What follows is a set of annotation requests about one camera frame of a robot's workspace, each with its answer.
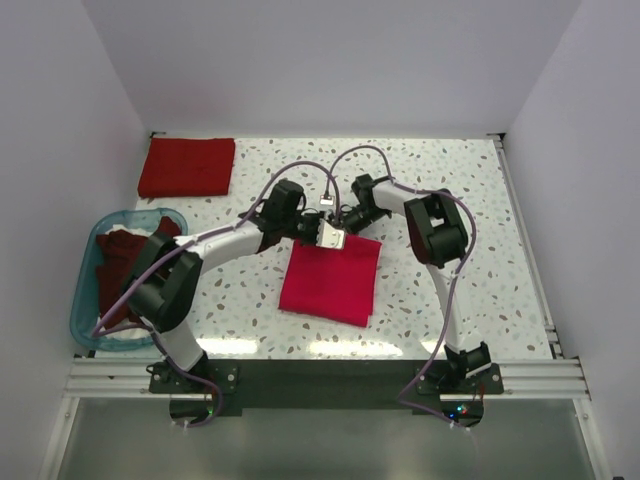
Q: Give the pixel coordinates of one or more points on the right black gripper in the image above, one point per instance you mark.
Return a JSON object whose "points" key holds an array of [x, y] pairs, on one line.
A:
{"points": [[348, 228]]}

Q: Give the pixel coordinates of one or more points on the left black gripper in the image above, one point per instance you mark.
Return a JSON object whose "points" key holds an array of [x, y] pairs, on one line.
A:
{"points": [[315, 217]]}

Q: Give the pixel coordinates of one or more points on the bright pink-red t-shirt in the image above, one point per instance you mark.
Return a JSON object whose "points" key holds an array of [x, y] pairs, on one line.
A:
{"points": [[333, 284]]}

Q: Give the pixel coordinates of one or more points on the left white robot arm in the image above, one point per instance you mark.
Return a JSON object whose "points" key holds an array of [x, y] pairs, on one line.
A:
{"points": [[162, 284]]}

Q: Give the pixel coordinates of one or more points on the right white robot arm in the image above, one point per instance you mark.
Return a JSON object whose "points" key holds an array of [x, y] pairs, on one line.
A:
{"points": [[439, 241]]}

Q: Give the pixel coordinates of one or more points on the folded dark red t-shirt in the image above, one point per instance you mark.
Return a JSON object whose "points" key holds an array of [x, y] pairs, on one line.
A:
{"points": [[177, 167]]}

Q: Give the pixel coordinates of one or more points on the dark red clothes in basket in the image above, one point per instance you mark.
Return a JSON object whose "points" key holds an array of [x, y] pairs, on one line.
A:
{"points": [[120, 248]]}

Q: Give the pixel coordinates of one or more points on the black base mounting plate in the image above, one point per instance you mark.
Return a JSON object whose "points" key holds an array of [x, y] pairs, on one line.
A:
{"points": [[322, 385]]}

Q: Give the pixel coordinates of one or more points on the white cloth in basket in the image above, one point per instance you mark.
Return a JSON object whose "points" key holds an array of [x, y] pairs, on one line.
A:
{"points": [[126, 332]]}

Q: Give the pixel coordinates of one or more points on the teal plastic basket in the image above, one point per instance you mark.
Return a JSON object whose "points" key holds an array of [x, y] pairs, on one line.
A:
{"points": [[85, 306]]}

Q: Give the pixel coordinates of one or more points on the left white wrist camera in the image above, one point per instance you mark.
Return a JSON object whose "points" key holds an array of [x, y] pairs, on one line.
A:
{"points": [[330, 237]]}

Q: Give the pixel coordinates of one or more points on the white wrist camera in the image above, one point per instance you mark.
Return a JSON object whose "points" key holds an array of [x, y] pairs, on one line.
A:
{"points": [[330, 237], [328, 201]]}

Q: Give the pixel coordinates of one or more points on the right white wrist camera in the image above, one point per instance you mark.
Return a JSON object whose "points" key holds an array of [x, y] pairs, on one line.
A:
{"points": [[328, 201]]}

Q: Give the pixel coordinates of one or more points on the aluminium frame rail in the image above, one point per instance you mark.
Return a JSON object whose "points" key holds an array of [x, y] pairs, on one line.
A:
{"points": [[99, 378]]}

